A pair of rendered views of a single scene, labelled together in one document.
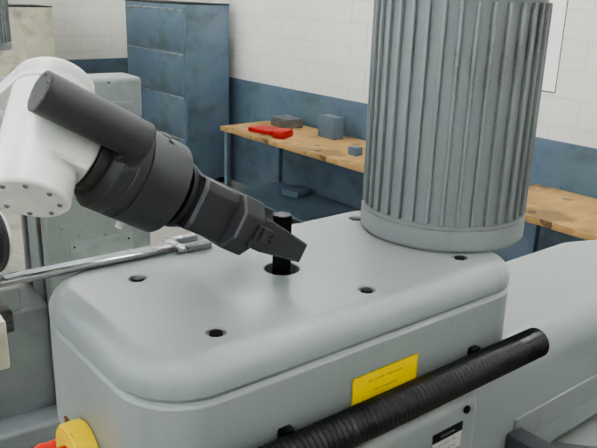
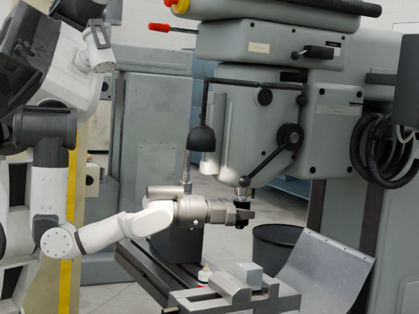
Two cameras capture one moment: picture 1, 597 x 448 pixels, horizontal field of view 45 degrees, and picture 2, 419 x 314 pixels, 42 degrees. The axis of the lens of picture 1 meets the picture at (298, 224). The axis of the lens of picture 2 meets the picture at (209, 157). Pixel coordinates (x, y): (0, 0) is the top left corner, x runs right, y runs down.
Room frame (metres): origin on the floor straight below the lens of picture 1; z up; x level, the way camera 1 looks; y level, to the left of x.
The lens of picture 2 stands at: (-0.74, -0.12, 1.59)
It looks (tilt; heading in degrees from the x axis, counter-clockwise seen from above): 9 degrees down; 9
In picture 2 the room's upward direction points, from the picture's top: 5 degrees clockwise
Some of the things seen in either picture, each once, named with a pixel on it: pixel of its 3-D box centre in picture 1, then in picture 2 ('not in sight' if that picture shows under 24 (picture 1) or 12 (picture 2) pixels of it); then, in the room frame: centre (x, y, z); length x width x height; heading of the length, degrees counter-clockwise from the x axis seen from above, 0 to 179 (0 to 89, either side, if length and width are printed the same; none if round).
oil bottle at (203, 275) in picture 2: not in sight; (204, 281); (0.71, 0.10, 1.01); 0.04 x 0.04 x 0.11
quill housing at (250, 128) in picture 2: not in sight; (250, 124); (0.70, 0.01, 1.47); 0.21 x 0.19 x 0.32; 39
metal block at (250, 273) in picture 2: not in sight; (247, 276); (0.65, -0.02, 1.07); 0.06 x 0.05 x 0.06; 40
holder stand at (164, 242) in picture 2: not in sight; (176, 225); (1.07, 0.27, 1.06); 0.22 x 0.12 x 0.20; 32
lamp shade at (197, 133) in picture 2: not in sight; (201, 137); (0.54, 0.11, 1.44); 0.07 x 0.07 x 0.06
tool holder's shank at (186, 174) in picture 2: not in sight; (186, 165); (1.03, 0.24, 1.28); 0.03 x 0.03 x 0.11
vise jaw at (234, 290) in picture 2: not in sight; (229, 286); (0.62, 0.02, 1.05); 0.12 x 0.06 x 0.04; 40
